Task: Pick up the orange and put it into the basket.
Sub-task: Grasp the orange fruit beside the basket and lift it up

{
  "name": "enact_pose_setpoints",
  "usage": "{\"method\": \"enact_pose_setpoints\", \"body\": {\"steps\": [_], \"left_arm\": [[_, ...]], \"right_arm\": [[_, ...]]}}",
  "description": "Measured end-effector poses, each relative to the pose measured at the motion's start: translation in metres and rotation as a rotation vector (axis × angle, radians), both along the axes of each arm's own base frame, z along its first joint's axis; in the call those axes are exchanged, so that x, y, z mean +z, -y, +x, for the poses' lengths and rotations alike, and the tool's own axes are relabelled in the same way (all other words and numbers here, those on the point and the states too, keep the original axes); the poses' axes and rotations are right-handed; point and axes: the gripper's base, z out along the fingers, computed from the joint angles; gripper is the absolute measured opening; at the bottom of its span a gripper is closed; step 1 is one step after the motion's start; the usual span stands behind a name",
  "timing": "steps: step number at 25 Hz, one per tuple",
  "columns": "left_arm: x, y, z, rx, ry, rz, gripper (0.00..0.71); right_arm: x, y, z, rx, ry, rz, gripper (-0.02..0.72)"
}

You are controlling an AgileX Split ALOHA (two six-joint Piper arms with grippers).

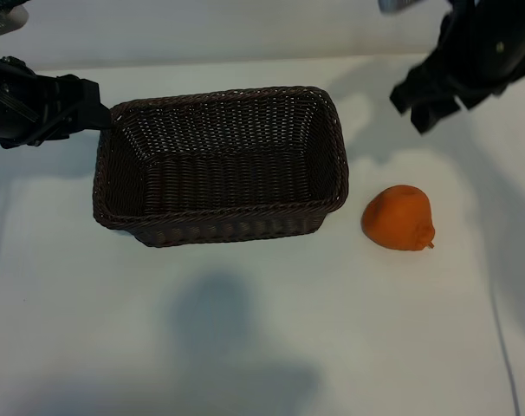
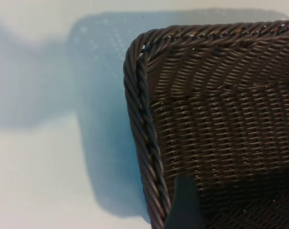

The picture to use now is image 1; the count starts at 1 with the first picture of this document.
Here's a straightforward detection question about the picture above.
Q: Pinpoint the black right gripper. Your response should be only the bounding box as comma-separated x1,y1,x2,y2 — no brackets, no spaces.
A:
389,0,525,136

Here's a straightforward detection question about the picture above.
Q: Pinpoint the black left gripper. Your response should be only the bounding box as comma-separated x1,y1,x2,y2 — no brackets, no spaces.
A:
0,55,113,151

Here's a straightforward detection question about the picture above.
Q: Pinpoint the orange fruit with stem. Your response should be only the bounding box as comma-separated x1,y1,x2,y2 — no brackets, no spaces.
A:
360,184,438,253

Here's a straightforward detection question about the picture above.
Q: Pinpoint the dark brown wicker basket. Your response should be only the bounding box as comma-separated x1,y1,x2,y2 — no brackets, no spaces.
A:
92,86,350,249

